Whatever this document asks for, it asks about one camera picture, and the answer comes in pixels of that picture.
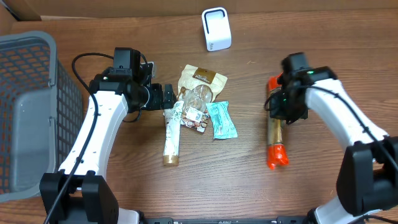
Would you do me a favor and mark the white tube with gold cap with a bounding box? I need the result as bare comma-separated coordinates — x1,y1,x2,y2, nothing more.
163,101,183,166

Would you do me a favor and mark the beige nut snack pouch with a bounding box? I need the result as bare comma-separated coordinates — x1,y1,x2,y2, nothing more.
177,65,228,133

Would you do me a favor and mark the orange spaghetti pasta packet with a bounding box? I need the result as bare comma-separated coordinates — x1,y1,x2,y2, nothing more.
267,76,289,170

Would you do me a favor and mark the teal snack bar wrapper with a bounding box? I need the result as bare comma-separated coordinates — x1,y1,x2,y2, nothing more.
206,101,238,139

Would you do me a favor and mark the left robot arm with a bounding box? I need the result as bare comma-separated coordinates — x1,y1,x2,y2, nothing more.
39,47,177,223

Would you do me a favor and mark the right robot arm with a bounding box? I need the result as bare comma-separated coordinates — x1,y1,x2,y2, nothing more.
264,52,397,223

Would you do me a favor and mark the white barcode scanner stand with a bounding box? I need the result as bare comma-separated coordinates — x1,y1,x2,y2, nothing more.
201,7,232,52

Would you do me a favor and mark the grey plastic shopping basket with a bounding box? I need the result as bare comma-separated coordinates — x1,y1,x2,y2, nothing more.
1,31,83,202

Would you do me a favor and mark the cardboard panel backdrop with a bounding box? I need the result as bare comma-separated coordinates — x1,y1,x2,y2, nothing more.
1,0,397,35

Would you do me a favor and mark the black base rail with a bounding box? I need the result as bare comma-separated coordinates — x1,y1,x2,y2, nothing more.
139,216,315,224

